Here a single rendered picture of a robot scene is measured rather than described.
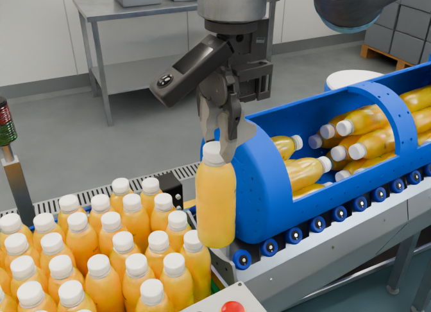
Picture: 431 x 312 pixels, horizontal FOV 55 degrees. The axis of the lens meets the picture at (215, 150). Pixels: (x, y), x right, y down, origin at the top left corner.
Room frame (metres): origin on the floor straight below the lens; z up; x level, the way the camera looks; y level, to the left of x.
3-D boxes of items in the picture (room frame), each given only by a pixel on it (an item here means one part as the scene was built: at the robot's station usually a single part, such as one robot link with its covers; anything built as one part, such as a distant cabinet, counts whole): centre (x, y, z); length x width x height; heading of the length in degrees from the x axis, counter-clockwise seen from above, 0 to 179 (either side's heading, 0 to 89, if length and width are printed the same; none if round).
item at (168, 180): (0.89, 0.13, 0.95); 0.10 x 0.07 x 0.10; 31
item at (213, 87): (0.56, -0.03, 1.46); 0.09 x 0.08 x 0.12; 122
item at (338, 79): (1.47, -0.57, 1.03); 0.28 x 0.28 x 0.01
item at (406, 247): (1.35, -0.87, 0.31); 0.06 x 0.06 x 0.63; 31
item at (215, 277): (0.70, 0.06, 0.96); 0.40 x 0.01 x 0.03; 31
